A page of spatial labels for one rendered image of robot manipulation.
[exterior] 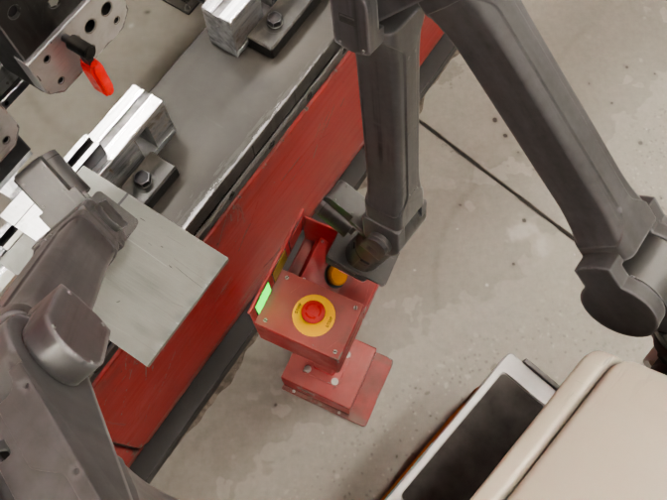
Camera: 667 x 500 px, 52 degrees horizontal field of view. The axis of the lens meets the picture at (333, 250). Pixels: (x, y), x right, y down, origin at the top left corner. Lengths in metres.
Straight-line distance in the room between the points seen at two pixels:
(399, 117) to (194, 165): 0.52
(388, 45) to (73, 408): 0.43
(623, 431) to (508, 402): 0.32
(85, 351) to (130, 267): 0.62
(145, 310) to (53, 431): 0.63
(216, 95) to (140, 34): 1.27
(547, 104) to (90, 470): 0.45
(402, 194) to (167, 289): 0.35
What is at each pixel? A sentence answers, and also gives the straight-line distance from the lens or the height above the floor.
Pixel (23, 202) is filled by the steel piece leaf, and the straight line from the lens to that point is 1.07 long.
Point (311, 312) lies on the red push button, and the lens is 1.12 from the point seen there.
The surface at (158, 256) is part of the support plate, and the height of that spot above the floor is 1.00.
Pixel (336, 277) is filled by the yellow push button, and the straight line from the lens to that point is 1.22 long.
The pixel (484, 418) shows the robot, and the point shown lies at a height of 1.04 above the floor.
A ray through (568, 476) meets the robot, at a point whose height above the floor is 1.34.
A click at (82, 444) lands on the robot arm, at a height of 1.57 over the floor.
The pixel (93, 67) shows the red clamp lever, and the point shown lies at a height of 1.21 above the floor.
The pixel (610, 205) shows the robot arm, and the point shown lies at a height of 1.32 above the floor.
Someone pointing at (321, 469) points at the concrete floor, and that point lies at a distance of 1.89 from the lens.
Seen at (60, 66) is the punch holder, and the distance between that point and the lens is 0.89.
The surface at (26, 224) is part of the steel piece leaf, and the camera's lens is 1.06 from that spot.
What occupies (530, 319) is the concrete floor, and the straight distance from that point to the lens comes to 2.02.
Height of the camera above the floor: 1.89
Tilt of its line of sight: 70 degrees down
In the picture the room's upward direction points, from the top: 2 degrees counter-clockwise
